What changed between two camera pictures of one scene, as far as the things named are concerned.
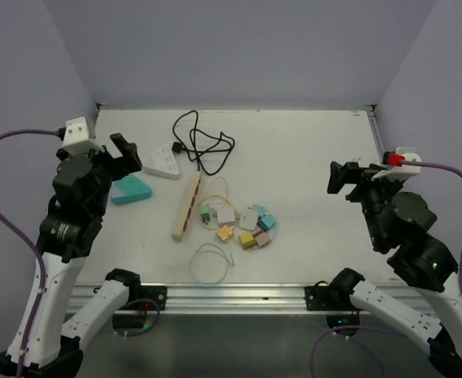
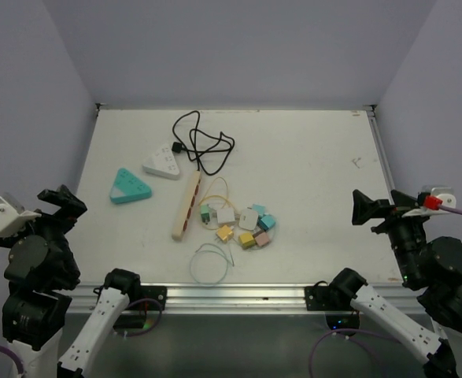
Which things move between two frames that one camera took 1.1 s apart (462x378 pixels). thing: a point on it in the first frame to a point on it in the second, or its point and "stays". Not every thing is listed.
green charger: [205, 213] stays
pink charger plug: [261, 238] stays
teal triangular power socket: [129, 189] stays
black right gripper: [346, 172] to [364, 207]
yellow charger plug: [247, 240] stays
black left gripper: [128, 162] to [71, 207]
